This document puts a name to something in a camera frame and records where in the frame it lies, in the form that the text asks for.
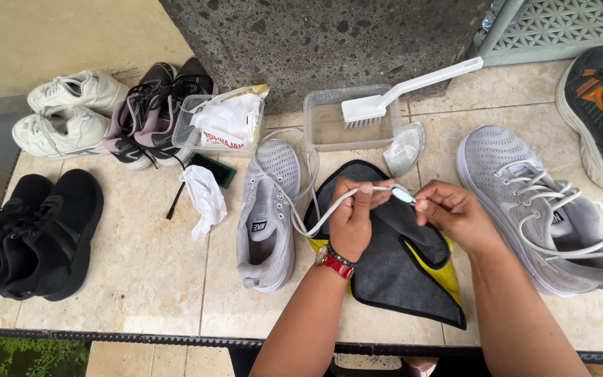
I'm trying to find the person's left hand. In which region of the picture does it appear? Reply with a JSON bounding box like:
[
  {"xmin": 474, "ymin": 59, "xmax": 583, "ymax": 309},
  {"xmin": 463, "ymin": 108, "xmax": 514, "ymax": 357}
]
[{"xmin": 329, "ymin": 176, "xmax": 396, "ymax": 263}]

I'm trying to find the person's right hand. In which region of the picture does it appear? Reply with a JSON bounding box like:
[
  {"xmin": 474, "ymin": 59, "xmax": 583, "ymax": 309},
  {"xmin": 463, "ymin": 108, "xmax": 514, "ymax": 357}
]
[{"xmin": 414, "ymin": 180, "xmax": 504, "ymax": 256}]

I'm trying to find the white shoelace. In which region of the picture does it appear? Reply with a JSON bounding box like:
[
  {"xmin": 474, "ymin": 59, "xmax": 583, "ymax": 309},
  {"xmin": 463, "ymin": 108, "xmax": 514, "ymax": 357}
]
[{"xmin": 249, "ymin": 127, "xmax": 417, "ymax": 238}]

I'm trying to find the red wristwatch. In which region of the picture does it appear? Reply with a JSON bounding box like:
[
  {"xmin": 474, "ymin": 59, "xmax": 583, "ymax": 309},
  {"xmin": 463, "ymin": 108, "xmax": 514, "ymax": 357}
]
[{"xmin": 315, "ymin": 244, "xmax": 356, "ymax": 281}]

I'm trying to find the grey mesh sneaker with lace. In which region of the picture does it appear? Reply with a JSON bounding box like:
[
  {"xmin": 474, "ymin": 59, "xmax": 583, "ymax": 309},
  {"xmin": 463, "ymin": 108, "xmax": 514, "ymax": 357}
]
[{"xmin": 456, "ymin": 125, "xmax": 603, "ymax": 298}]

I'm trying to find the grey and yellow microfibre cloth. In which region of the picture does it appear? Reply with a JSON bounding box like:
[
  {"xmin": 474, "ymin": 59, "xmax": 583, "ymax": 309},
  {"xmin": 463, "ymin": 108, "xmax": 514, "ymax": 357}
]
[{"xmin": 303, "ymin": 160, "xmax": 468, "ymax": 331}]

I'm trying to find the plastic bag of white powder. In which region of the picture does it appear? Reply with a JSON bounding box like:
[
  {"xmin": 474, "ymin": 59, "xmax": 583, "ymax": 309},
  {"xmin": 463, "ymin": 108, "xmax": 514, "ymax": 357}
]
[{"xmin": 382, "ymin": 121, "xmax": 426, "ymax": 178}]

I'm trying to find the grey mesh sneaker without lace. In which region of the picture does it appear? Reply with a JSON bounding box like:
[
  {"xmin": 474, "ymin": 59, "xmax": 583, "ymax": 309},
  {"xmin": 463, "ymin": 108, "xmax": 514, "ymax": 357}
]
[{"xmin": 236, "ymin": 139, "xmax": 303, "ymax": 293}]

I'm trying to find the clear plastic tub with water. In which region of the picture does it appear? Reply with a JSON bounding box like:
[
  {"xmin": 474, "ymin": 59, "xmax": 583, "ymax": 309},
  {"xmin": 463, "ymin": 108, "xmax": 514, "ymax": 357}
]
[{"xmin": 303, "ymin": 85, "xmax": 403, "ymax": 153}]

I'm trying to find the crumpled white tissue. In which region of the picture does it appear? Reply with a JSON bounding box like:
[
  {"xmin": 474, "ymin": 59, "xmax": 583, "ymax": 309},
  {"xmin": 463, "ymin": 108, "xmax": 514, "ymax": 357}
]
[{"xmin": 179, "ymin": 165, "xmax": 228, "ymax": 242}]

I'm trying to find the white tissue packet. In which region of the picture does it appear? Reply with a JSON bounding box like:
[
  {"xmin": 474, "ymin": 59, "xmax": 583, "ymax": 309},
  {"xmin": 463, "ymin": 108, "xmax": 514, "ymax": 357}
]
[{"xmin": 191, "ymin": 84, "xmax": 270, "ymax": 150}]

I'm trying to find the black and orange sneaker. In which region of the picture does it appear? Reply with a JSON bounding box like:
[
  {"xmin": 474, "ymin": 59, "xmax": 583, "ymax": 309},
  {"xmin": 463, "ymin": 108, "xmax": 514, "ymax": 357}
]
[{"xmin": 555, "ymin": 44, "xmax": 603, "ymax": 195}]

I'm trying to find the grey stone pillar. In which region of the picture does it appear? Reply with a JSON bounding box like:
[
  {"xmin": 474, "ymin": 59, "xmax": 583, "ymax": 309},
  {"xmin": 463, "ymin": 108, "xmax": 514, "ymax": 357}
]
[{"xmin": 158, "ymin": 0, "xmax": 494, "ymax": 115}]

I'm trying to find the clear plastic tub with tissues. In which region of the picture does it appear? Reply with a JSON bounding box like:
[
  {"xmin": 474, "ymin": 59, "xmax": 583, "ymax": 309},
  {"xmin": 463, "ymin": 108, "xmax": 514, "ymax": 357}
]
[{"xmin": 172, "ymin": 93, "xmax": 266, "ymax": 158}]

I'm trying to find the black and pink sneaker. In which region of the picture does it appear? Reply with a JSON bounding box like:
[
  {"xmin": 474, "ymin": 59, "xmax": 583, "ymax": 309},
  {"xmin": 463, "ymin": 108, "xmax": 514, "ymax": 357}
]
[
  {"xmin": 142, "ymin": 57, "xmax": 216, "ymax": 169},
  {"xmin": 102, "ymin": 62, "xmax": 179, "ymax": 171}
]

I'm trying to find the grey plastic rack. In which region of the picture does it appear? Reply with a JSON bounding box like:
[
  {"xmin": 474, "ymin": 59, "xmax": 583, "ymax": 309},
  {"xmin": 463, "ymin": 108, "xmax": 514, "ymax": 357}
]
[{"xmin": 471, "ymin": 0, "xmax": 603, "ymax": 68}]

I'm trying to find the white sneaker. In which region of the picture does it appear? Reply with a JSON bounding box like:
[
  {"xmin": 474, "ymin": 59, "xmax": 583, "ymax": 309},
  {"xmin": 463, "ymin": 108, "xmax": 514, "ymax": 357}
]
[
  {"xmin": 12, "ymin": 106, "xmax": 112, "ymax": 161},
  {"xmin": 27, "ymin": 69, "xmax": 130, "ymax": 117}
]

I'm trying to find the dark beaded bracelet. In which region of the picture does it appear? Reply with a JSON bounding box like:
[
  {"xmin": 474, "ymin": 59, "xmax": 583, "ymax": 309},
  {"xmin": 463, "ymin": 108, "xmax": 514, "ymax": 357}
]
[{"xmin": 328, "ymin": 243, "xmax": 358, "ymax": 268}]

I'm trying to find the white long-handled brush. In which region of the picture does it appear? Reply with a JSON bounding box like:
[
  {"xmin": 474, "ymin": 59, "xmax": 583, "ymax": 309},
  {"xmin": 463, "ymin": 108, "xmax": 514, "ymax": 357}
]
[{"xmin": 341, "ymin": 56, "xmax": 484, "ymax": 130}]

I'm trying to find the green brush with black handle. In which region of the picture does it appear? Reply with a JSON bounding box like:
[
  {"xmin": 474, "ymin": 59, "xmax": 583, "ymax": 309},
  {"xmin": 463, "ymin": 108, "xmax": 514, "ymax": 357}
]
[{"xmin": 165, "ymin": 152, "xmax": 238, "ymax": 221}]

